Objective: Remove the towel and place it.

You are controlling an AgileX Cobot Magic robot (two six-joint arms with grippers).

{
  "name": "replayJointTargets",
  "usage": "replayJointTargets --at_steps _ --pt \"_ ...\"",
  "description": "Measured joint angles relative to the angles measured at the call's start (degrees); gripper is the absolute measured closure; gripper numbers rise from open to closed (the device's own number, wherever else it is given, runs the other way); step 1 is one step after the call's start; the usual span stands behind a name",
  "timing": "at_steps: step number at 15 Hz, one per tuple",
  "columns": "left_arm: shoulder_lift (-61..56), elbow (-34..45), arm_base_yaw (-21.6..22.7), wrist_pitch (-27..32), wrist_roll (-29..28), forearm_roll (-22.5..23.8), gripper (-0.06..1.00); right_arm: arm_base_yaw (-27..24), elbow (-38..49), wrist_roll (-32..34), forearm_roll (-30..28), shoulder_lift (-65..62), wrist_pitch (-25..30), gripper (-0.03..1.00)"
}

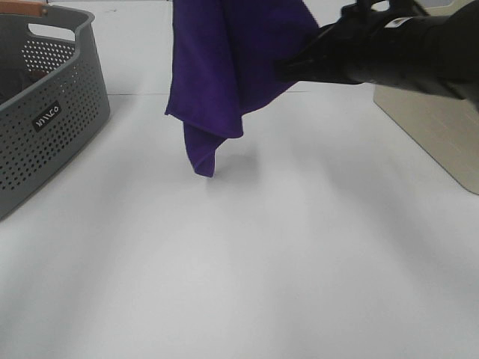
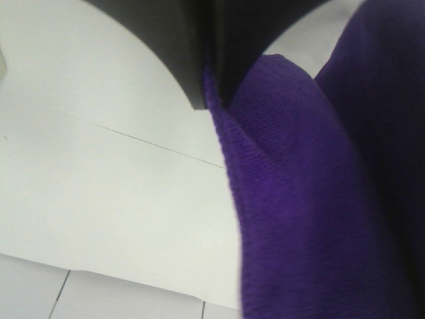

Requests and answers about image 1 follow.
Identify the grey perforated plastic basket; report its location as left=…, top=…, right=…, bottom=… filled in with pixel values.
left=1, top=4, right=110, bottom=218

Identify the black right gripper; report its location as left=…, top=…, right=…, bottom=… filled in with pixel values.
left=274, top=1, right=428, bottom=85

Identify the purple towel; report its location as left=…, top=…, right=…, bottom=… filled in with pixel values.
left=165, top=0, right=319, bottom=177

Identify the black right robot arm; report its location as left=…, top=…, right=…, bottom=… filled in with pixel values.
left=275, top=1, right=478, bottom=105

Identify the beige fabric storage box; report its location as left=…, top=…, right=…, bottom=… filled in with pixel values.
left=373, top=0, right=479, bottom=195

